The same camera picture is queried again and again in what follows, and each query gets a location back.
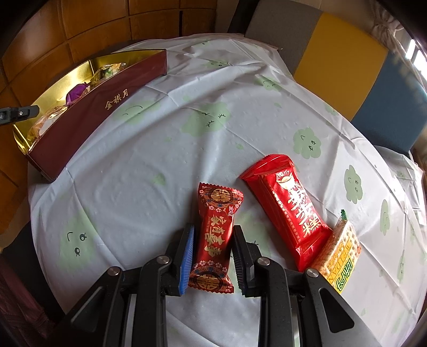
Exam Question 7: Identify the white tablecloth green cloud print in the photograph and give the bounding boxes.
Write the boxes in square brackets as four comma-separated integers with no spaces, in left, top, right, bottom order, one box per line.
[27,33,427,347]

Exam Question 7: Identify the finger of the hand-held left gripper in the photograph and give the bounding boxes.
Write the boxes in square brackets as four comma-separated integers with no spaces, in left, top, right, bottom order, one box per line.
[0,105,40,125]

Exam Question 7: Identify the orange and white snack packet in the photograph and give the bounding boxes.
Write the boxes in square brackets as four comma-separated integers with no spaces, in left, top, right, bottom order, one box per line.
[27,106,69,147]

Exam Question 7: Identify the white patterned curtain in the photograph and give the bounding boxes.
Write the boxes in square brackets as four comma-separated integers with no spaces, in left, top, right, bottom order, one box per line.
[369,0,417,50]

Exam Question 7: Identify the dark red cloth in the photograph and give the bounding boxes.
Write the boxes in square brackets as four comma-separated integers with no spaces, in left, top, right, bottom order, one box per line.
[0,263,54,347]

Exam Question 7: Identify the red patterned candy packet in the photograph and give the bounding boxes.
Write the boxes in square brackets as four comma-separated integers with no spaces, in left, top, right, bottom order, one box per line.
[188,182,244,294]

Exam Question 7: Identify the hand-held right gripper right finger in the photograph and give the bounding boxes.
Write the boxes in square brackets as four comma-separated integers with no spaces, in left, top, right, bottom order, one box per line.
[232,225,384,347]

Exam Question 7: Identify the long red foil snack packet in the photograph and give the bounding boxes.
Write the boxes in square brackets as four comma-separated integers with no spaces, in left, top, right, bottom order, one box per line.
[241,153,333,272]

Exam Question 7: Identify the clear yellow-edged pumpkin seed packet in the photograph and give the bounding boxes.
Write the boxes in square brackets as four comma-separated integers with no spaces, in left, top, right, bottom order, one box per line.
[90,62,127,88]

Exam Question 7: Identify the grey yellow blue panelled chair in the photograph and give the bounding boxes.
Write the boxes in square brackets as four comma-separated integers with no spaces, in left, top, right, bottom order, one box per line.
[228,0,427,157]

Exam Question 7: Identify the orange cracker packet green ends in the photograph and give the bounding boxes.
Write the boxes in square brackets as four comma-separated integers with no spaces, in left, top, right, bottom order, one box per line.
[310,210,362,294]

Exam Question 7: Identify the dark red box gold interior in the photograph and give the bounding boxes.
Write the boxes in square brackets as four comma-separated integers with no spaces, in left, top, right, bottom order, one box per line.
[11,49,167,183]

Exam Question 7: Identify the purple snack packet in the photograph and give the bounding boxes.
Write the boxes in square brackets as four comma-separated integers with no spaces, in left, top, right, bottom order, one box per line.
[65,83,92,105]

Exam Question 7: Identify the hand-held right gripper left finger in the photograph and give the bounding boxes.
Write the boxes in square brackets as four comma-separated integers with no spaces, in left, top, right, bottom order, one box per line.
[47,223,196,347]

